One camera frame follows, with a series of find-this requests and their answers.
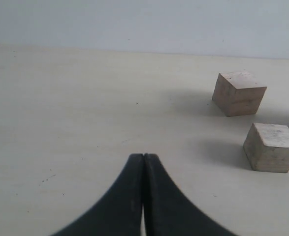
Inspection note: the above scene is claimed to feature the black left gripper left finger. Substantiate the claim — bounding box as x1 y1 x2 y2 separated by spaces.
54 153 144 236

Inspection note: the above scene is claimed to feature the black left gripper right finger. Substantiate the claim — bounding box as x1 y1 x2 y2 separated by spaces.
143 153 235 236

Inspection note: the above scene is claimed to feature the third largest wooden cube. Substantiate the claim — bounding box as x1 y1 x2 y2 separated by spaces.
243 123 289 173

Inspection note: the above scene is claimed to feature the second largest wooden cube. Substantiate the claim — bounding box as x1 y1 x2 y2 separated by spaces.
212 71 267 117

